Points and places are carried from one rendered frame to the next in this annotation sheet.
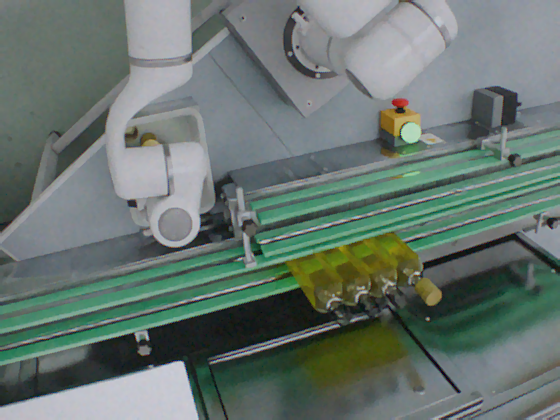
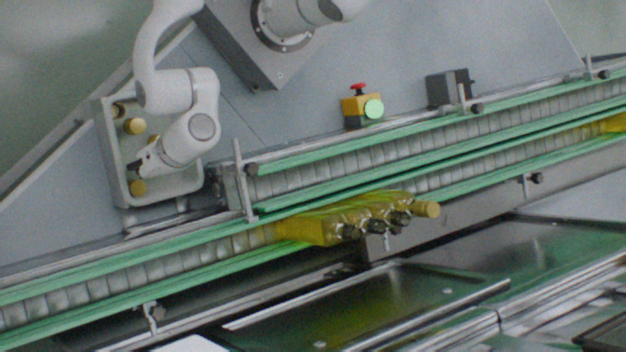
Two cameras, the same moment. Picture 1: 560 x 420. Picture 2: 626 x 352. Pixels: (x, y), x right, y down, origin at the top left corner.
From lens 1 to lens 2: 0.78 m
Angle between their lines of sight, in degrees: 25
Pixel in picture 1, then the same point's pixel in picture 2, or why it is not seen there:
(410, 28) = not seen: outside the picture
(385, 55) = not seen: outside the picture
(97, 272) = (92, 252)
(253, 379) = (278, 324)
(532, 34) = (469, 19)
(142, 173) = (171, 83)
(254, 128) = (227, 118)
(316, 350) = (333, 298)
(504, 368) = (525, 276)
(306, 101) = (277, 74)
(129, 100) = (159, 19)
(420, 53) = not seen: outside the picture
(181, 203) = (204, 110)
